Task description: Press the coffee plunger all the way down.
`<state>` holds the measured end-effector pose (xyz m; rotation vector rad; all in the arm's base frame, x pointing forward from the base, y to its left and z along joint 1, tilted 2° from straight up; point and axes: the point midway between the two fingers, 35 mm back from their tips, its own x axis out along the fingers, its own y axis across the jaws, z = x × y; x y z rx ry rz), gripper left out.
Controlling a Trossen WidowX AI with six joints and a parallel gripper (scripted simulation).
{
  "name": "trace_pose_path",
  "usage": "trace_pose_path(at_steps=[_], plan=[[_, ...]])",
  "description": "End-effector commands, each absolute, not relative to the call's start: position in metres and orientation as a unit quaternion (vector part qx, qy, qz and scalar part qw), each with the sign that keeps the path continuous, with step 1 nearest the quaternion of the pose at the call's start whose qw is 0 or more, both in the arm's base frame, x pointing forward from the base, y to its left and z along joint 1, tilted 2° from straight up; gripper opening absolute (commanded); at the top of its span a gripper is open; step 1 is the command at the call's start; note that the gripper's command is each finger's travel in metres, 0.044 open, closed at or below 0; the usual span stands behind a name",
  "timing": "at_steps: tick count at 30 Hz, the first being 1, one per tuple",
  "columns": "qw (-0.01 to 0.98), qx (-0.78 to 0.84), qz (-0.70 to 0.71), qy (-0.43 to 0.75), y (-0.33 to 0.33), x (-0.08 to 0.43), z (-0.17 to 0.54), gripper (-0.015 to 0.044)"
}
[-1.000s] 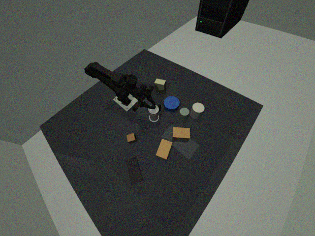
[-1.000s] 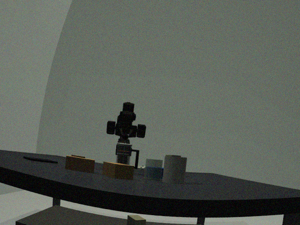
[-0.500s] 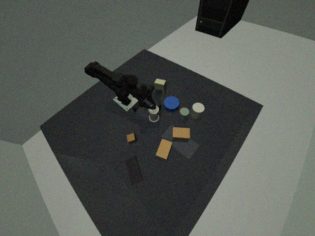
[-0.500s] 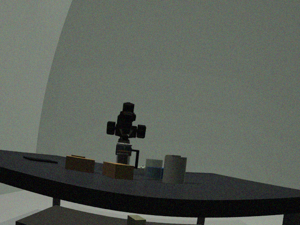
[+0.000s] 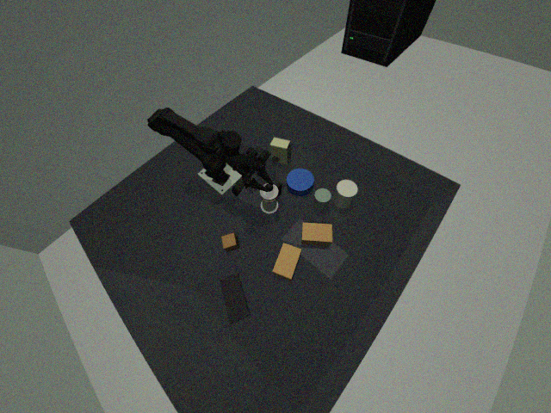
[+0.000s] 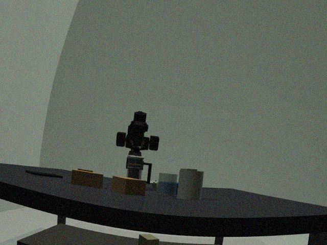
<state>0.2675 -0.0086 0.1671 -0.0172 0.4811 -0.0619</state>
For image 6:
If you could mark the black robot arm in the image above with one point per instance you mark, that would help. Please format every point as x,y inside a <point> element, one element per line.
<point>138,126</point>

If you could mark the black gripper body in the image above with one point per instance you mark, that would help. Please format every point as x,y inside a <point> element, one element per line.
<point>137,140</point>

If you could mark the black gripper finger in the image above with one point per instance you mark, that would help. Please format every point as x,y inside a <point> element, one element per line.
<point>145,143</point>
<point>129,142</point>

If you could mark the french press coffee maker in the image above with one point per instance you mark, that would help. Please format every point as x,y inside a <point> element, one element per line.
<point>135,166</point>

